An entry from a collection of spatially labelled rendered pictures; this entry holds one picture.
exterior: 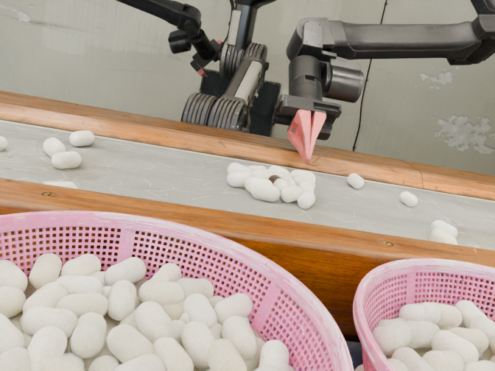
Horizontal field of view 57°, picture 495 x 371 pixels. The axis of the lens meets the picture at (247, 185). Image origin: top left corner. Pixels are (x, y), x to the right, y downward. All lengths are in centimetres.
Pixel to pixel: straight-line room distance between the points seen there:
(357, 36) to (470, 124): 213
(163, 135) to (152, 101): 199
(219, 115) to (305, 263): 62
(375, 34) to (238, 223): 58
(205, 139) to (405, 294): 44
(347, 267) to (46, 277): 24
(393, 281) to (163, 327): 19
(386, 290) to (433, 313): 4
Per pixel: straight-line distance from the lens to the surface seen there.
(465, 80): 292
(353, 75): 83
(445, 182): 86
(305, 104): 73
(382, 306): 38
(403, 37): 93
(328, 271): 41
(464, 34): 101
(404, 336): 36
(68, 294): 33
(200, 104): 100
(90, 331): 29
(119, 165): 60
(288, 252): 39
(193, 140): 74
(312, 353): 29
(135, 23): 272
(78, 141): 66
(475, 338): 40
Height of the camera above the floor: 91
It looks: 17 degrees down
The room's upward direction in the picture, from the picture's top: 11 degrees clockwise
